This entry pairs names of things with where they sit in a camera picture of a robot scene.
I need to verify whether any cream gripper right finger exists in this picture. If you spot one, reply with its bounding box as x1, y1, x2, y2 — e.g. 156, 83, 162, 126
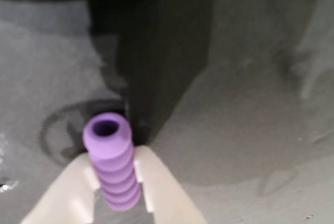
132, 145, 207, 224

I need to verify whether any cream gripper left finger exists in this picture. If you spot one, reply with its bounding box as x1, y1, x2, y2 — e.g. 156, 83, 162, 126
20, 153, 101, 224

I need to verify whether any purple ribbed pen grip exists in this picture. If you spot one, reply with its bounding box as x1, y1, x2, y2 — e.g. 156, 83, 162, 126
82, 112, 143, 211

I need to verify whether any black upright block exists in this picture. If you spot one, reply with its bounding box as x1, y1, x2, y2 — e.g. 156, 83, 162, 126
87, 0, 218, 144

